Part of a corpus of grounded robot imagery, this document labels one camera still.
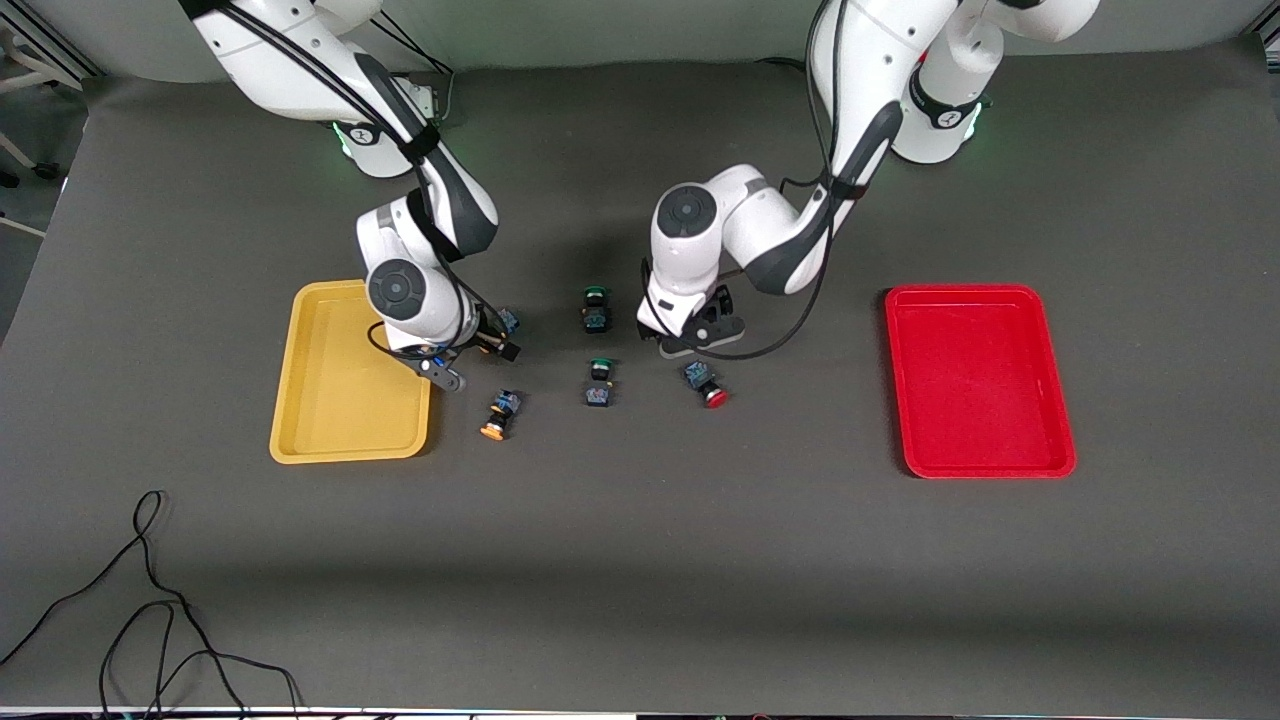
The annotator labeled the yellow push button switch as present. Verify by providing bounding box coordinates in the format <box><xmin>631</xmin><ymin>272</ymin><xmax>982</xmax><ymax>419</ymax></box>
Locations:
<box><xmin>479</xmin><ymin>390</ymin><xmax>523</xmax><ymax>442</ymax></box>
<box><xmin>478</xmin><ymin>308</ymin><xmax>522</xmax><ymax>353</ymax></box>

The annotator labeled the red push button switch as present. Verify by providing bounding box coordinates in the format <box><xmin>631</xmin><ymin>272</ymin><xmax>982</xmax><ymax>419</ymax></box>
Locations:
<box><xmin>683</xmin><ymin>360</ymin><xmax>729</xmax><ymax>410</ymax></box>

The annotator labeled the yellow plastic tray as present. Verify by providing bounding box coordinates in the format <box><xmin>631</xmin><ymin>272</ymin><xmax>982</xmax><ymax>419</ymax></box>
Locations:
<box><xmin>269</xmin><ymin>280</ymin><xmax>433</xmax><ymax>465</ymax></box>

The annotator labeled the dark grey table mat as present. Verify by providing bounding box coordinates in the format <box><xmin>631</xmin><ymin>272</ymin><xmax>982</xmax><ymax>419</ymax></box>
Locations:
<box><xmin>0</xmin><ymin>40</ymin><xmax>1280</xmax><ymax>716</ymax></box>

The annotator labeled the red plastic tray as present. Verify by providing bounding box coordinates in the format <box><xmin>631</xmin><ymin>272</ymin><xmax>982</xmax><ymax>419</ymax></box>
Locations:
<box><xmin>884</xmin><ymin>284</ymin><xmax>1078</xmax><ymax>480</ymax></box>

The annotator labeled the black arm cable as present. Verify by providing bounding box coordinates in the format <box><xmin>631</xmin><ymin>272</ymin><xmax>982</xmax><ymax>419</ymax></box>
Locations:
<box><xmin>638</xmin><ymin>0</ymin><xmax>871</xmax><ymax>363</ymax></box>
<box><xmin>215</xmin><ymin>0</ymin><xmax>481</xmax><ymax>363</ymax></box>

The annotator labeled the black loose table cable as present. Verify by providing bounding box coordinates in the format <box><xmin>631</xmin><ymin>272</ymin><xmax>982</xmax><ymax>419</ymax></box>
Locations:
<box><xmin>0</xmin><ymin>490</ymin><xmax>303</xmax><ymax>720</ymax></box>

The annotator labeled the aluminium frame rail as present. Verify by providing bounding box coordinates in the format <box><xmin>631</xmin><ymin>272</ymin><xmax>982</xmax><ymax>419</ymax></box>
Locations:
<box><xmin>0</xmin><ymin>0</ymin><xmax>101</xmax><ymax>81</ymax></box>

